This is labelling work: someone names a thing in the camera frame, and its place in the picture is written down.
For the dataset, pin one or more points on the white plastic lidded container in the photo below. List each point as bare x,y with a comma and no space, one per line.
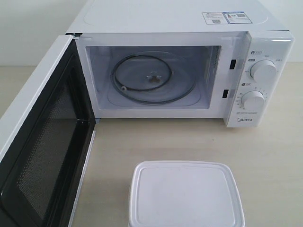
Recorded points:
184,194

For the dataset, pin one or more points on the white microwave door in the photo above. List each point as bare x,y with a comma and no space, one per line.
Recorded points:
45,140

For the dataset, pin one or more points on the glass microwave turntable plate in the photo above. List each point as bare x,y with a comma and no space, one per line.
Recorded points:
153,77

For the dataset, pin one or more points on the white microwave oven body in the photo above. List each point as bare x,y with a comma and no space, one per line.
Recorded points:
106,31

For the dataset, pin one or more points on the white lower timer knob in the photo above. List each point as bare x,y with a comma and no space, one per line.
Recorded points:
253,100

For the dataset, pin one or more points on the blue-bordered label stickers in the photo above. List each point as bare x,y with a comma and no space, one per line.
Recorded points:
228,17

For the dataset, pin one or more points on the white upper power knob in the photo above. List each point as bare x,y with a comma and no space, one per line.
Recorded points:
263,70

